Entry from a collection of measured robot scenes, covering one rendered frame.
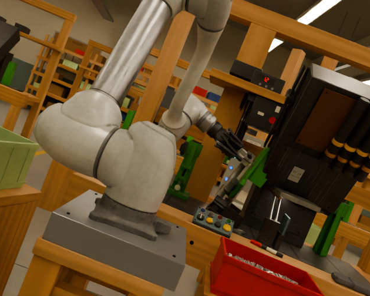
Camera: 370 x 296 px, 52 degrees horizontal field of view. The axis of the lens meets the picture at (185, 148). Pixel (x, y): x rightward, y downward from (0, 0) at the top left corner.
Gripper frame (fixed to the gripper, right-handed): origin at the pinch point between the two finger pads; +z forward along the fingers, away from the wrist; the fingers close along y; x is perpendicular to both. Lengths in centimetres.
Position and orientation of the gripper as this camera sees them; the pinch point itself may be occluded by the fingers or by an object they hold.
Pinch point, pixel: (244, 157)
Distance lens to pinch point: 173.5
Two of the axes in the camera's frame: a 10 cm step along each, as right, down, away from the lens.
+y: 5.1, -5.6, 6.6
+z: 7.3, 6.8, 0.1
